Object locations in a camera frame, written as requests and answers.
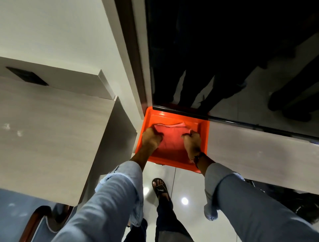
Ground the black wrist band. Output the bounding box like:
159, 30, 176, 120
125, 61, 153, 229
193, 152, 207, 169

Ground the red cloth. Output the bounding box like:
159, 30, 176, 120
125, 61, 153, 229
154, 122, 192, 157

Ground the person's right hand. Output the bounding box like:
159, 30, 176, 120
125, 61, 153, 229
181, 131, 202, 161

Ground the black glass panel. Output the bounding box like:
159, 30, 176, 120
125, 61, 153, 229
145, 0, 319, 144

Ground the person's dark trouser leg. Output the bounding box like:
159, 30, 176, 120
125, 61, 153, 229
124, 198, 195, 242

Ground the person's left hand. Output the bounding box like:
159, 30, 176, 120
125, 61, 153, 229
142, 127, 164, 152

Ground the orange plastic tray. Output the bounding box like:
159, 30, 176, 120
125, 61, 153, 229
135, 107, 210, 174

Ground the brown wooden chair frame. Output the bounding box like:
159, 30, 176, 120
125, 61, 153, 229
19, 205, 74, 242

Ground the black sandal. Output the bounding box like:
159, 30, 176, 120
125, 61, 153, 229
152, 178, 171, 201

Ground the person's right forearm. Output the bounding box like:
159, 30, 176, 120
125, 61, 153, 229
195, 153, 319, 242

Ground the person's left forearm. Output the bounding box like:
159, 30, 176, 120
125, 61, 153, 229
51, 146, 157, 242

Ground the beige wooden cabinet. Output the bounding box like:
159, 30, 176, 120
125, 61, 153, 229
0, 57, 138, 207

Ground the black square socket plate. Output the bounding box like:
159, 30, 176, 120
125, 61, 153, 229
6, 66, 49, 87

